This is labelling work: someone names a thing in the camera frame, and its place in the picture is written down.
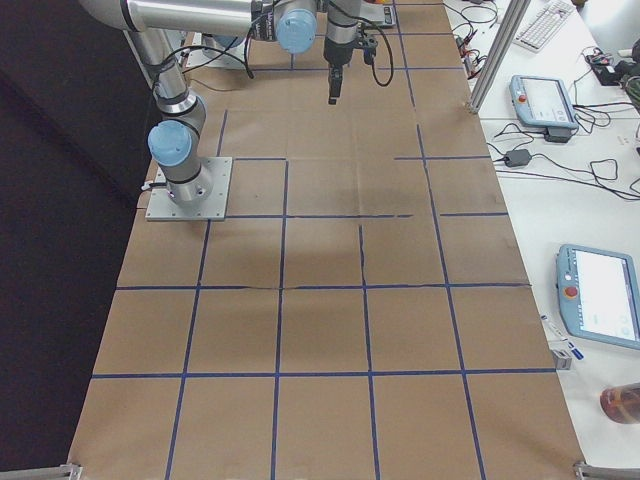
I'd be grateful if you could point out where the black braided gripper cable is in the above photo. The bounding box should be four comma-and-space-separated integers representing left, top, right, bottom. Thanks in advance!
159, 29, 256, 81
327, 0, 394, 86

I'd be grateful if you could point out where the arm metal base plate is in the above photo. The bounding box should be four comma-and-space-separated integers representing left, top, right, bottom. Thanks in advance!
145, 157, 233, 221
201, 34, 246, 70

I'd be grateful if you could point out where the small white box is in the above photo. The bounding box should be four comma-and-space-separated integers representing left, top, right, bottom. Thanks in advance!
549, 344, 573, 371

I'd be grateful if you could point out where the near teach pendant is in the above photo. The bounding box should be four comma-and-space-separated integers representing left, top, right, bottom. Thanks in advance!
556, 244, 639, 350

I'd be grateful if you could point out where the brown glass bottle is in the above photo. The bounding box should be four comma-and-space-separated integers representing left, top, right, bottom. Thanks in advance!
600, 383, 640, 424

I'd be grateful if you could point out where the white keyboard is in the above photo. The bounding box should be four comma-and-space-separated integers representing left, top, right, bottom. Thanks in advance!
512, 0, 576, 53

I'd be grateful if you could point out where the teach pendant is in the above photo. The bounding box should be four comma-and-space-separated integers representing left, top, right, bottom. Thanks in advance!
556, 244, 639, 350
509, 75, 579, 130

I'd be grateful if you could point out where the black power adapter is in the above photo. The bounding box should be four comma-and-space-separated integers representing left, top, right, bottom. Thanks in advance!
503, 149, 532, 168

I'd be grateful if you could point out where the far teach pendant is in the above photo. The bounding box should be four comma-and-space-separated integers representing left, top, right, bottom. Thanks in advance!
509, 75, 579, 130

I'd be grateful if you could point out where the aluminium frame post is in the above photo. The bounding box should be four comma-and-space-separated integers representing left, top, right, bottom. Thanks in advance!
466, 0, 530, 114

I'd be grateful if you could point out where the white digital kitchen scale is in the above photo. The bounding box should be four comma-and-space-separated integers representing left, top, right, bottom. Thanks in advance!
361, 2, 396, 28

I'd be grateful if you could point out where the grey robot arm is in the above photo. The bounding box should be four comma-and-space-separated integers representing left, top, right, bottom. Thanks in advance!
80, 1, 317, 206
201, 1, 377, 105

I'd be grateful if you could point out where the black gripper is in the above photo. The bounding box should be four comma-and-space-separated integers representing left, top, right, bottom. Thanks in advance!
323, 40, 355, 105

